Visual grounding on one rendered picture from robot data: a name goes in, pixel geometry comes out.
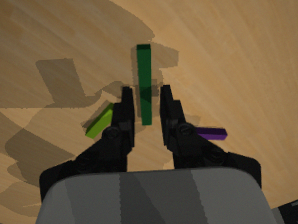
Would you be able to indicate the purple rod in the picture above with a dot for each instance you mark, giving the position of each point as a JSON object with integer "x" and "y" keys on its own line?
{"x": 212, "y": 133}

